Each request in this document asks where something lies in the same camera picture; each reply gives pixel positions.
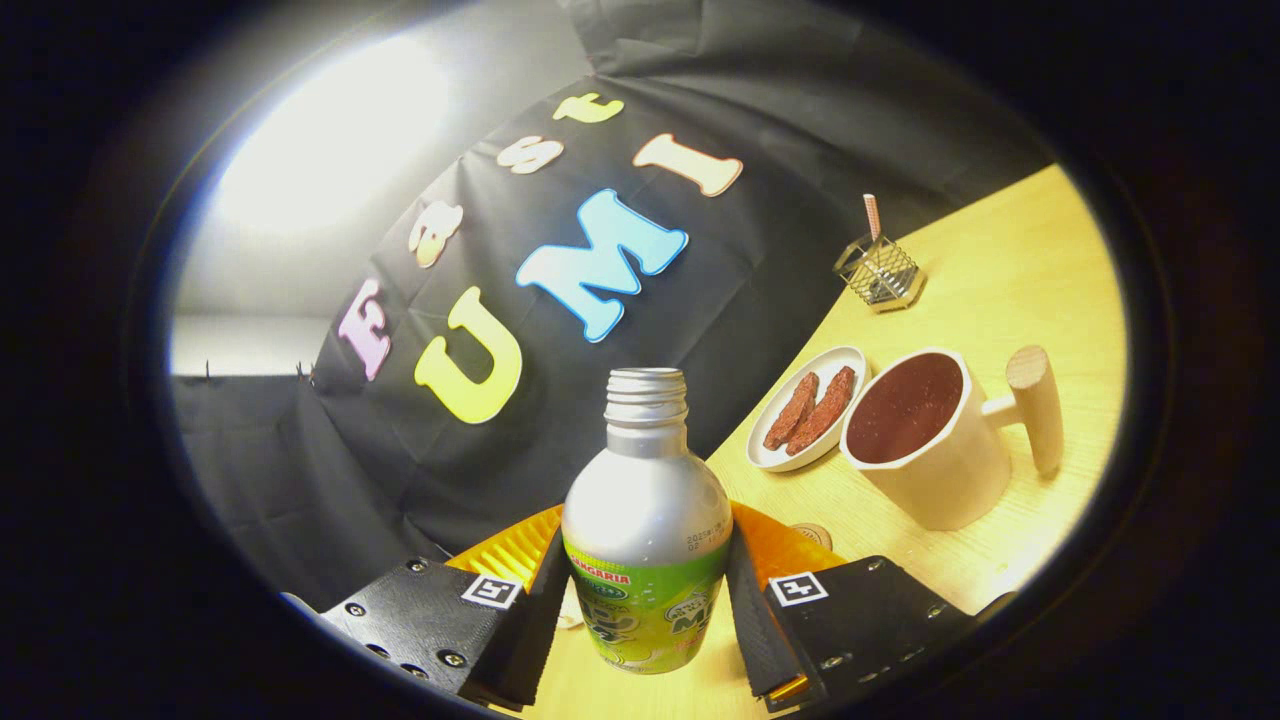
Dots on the round cork coaster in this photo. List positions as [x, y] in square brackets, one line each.
[812, 537]

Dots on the silver green juice bottle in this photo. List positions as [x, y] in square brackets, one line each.
[645, 500]

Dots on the white oval plate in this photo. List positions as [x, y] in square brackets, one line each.
[780, 455]

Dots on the wooden table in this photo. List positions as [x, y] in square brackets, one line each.
[1000, 270]

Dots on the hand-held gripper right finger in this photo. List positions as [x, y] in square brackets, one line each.
[755, 630]

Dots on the red meat strip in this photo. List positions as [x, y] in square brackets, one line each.
[792, 412]
[822, 412]

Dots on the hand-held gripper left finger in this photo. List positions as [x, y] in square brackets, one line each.
[525, 640]

